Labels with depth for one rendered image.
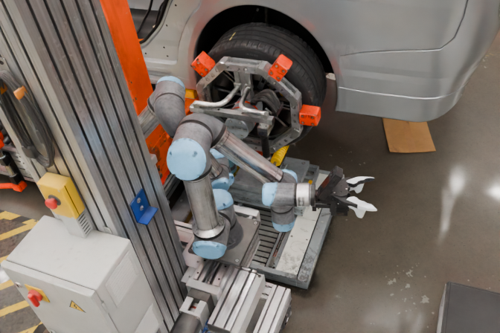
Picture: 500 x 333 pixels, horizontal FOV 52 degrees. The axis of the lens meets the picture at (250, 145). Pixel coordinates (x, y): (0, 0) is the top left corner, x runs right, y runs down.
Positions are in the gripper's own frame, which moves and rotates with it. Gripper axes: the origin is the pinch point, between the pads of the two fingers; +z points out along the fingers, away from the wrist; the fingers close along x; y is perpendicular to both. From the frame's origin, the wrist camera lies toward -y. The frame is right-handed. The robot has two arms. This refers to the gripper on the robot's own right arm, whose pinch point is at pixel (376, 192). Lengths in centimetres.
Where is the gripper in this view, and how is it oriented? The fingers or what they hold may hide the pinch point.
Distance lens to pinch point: 162.7
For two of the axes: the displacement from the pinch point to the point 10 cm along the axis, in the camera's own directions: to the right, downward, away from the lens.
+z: 9.8, 0.1, -1.7
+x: -1.5, 5.6, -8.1
